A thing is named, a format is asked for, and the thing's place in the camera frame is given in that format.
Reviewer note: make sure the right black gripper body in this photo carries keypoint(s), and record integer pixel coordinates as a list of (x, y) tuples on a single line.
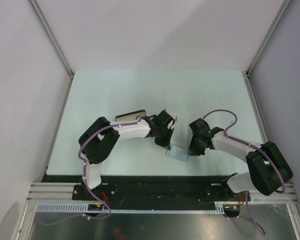
[(195, 147)]

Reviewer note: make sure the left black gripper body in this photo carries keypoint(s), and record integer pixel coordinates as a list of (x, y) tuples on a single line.
[(163, 138)]

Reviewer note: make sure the light blue cleaning cloth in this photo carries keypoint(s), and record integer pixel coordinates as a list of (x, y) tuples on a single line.
[(178, 153)]

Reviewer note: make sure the black glasses case beige lining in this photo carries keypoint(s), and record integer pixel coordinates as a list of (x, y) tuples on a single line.
[(131, 116)]

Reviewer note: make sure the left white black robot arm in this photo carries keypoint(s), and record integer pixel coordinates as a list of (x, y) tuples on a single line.
[(98, 141)]

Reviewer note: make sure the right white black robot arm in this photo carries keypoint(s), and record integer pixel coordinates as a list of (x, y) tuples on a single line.
[(268, 170)]

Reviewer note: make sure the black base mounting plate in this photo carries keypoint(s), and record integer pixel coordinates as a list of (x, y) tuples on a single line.
[(202, 182)]

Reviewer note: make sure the right aluminium frame post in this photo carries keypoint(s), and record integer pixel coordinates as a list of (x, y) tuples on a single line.
[(270, 34)]

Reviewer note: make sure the aluminium frame post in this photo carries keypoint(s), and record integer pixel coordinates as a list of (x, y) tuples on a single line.
[(38, 13), (270, 34)]

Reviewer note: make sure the grey slotted cable duct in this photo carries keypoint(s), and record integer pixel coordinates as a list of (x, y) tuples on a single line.
[(95, 208)]

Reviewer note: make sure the aluminium extrusion rail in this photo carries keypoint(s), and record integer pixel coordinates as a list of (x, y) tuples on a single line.
[(58, 192)]

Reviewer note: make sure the left aluminium frame post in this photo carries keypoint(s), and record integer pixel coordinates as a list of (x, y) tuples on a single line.
[(38, 13)]

